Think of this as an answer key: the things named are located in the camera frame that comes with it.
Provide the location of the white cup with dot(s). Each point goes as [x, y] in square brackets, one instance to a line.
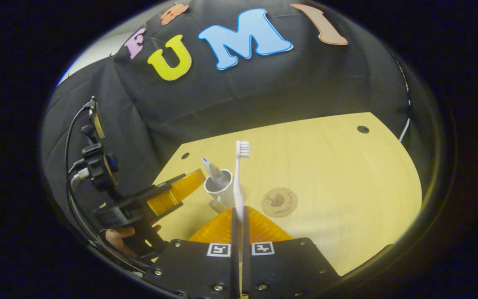
[222, 195]

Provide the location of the pale pink toothbrush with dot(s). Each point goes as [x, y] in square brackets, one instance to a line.
[237, 182]

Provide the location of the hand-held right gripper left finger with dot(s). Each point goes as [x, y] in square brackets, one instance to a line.
[193, 270]

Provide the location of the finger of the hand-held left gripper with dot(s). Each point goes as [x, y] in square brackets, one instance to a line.
[172, 195]

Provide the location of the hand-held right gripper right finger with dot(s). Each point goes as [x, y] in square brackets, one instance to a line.
[288, 270]

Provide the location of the black backdrop cloth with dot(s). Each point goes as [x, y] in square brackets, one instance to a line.
[284, 83]

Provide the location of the round cork coaster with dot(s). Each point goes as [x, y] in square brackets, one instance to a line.
[279, 202]

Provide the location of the white toothpaste tube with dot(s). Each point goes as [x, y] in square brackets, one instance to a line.
[214, 172]

